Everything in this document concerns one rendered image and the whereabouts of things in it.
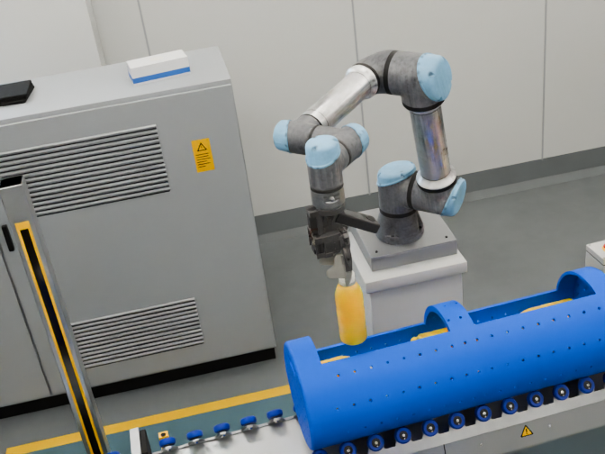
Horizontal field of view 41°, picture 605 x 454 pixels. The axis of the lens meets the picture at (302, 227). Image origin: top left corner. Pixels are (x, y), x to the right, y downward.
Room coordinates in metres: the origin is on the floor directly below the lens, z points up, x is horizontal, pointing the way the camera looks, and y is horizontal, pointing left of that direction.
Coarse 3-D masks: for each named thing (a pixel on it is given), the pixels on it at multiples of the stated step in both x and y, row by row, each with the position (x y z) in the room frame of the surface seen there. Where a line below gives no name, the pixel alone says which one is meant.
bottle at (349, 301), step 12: (336, 288) 1.63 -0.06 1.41; (348, 288) 1.61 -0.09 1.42; (360, 288) 1.63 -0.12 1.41; (336, 300) 1.62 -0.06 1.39; (348, 300) 1.60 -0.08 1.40; (360, 300) 1.61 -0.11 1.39; (348, 312) 1.60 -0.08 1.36; (360, 312) 1.61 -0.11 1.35; (348, 324) 1.60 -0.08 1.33; (360, 324) 1.60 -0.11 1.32; (348, 336) 1.60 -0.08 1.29; (360, 336) 1.60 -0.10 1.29
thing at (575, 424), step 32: (576, 384) 1.73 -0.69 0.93; (544, 416) 1.64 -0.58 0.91; (576, 416) 1.65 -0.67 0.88; (192, 448) 1.69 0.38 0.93; (224, 448) 1.67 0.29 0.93; (256, 448) 1.65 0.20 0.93; (288, 448) 1.64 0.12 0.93; (448, 448) 1.59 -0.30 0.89; (480, 448) 1.60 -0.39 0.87; (512, 448) 1.60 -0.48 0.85; (544, 448) 1.63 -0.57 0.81; (576, 448) 1.67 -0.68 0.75
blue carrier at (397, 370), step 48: (576, 288) 1.92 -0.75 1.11; (384, 336) 1.83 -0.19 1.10; (432, 336) 1.65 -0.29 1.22; (480, 336) 1.64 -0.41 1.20; (528, 336) 1.64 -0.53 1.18; (576, 336) 1.65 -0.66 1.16; (336, 384) 1.56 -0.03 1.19; (384, 384) 1.56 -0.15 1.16; (432, 384) 1.57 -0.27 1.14; (480, 384) 1.58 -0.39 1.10; (528, 384) 1.61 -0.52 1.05; (336, 432) 1.52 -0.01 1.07
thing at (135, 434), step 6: (132, 432) 1.60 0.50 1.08; (138, 432) 1.60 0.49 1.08; (144, 432) 1.60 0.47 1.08; (132, 438) 1.58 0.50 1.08; (138, 438) 1.58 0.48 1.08; (144, 438) 1.58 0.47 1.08; (132, 444) 1.56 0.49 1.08; (138, 444) 1.56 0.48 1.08; (144, 444) 1.56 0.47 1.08; (132, 450) 1.54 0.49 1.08; (138, 450) 1.54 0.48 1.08; (144, 450) 1.54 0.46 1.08; (150, 450) 1.60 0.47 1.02
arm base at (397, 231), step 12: (384, 216) 2.18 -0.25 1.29; (396, 216) 2.16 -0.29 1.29; (408, 216) 2.16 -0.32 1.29; (384, 228) 2.17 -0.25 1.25; (396, 228) 2.15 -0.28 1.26; (408, 228) 2.15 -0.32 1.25; (420, 228) 2.18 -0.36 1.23; (384, 240) 2.16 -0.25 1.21; (396, 240) 2.14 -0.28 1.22; (408, 240) 2.14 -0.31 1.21
